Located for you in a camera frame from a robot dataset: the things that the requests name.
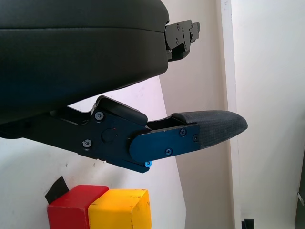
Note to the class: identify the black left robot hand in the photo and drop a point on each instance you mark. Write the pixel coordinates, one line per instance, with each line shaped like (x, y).
(71, 52)

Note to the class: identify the red wooden block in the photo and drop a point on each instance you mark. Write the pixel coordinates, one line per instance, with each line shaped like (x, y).
(69, 210)

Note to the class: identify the yellow wooden block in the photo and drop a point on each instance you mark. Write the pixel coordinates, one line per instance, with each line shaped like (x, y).
(119, 212)

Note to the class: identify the black tape strip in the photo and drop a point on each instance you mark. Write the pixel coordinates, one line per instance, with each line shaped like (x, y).
(56, 190)

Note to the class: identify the black background object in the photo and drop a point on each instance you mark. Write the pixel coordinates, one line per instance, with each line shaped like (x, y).
(247, 224)

